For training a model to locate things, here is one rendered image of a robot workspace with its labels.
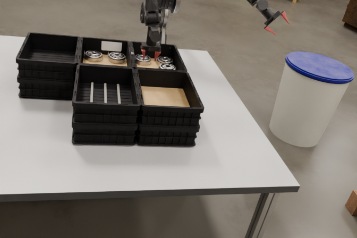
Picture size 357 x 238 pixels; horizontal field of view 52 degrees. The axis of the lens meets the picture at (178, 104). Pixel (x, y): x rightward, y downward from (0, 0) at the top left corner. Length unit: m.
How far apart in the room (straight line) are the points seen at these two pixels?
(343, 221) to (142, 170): 1.70
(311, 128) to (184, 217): 1.48
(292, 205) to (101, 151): 1.57
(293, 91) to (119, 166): 1.97
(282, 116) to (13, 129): 2.31
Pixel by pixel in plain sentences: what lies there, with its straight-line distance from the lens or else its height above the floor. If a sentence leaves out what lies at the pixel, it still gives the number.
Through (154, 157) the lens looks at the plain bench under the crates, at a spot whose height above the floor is 0.70.
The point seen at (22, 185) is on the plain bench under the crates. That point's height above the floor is 0.70.
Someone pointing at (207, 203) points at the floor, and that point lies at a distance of 2.58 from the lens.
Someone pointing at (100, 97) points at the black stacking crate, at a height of 0.83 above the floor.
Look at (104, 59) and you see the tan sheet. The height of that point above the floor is 0.83.
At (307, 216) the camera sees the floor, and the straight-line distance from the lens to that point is 2.80.
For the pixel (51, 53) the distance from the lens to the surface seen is 2.33.
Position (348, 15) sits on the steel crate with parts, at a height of 0.26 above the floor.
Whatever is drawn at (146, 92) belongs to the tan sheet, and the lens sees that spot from 1.97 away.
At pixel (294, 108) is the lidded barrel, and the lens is 3.29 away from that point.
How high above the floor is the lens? 1.76
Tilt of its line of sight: 29 degrees down
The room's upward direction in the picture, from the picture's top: 11 degrees clockwise
